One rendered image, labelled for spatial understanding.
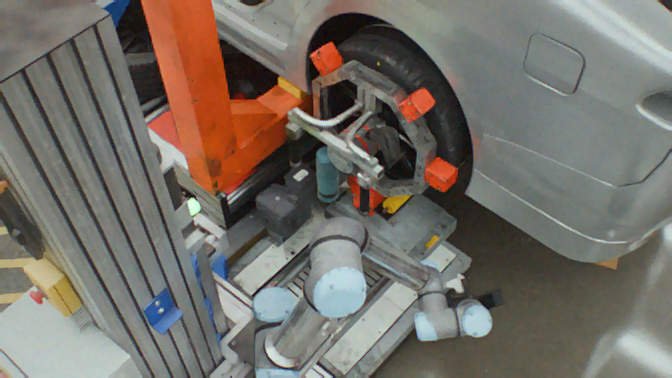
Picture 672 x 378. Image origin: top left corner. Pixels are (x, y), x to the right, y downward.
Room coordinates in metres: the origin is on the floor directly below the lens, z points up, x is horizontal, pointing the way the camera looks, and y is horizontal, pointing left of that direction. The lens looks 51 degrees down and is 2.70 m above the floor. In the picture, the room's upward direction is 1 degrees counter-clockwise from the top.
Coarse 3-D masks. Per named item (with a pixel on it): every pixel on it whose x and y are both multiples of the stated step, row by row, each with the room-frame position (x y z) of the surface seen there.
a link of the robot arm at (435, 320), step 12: (420, 300) 0.89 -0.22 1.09; (432, 300) 0.88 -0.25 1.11; (444, 300) 0.88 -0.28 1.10; (420, 312) 0.85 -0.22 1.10; (432, 312) 0.84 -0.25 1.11; (444, 312) 0.84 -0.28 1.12; (456, 312) 0.84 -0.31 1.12; (420, 324) 0.81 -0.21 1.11; (432, 324) 0.81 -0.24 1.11; (444, 324) 0.81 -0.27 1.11; (456, 324) 0.81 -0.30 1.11; (420, 336) 0.79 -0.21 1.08; (432, 336) 0.79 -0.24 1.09; (444, 336) 0.79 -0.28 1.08
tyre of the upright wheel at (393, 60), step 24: (360, 48) 1.85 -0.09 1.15; (384, 48) 1.82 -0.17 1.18; (408, 48) 1.82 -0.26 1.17; (384, 72) 1.77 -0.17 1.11; (408, 72) 1.71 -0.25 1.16; (432, 72) 1.73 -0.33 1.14; (432, 96) 1.65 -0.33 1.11; (456, 96) 1.68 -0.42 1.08; (432, 120) 1.62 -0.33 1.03; (456, 120) 1.62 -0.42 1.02; (456, 144) 1.58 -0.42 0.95
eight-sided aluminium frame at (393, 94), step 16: (352, 64) 1.80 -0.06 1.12; (320, 80) 1.86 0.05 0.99; (336, 80) 1.81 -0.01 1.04; (352, 80) 1.76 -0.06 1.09; (368, 80) 1.72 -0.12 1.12; (384, 80) 1.72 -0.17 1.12; (320, 96) 1.87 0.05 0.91; (384, 96) 1.66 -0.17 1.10; (400, 96) 1.65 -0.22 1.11; (320, 112) 1.87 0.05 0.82; (400, 112) 1.61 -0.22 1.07; (336, 128) 1.88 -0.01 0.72; (416, 128) 1.59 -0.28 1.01; (416, 144) 1.56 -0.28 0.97; (432, 144) 1.56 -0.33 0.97; (432, 160) 1.56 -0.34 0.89; (384, 176) 1.71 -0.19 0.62; (416, 176) 1.55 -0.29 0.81; (384, 192) 1.63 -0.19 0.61; (400, 192) 1.59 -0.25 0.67; (416, 192) 1.54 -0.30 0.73
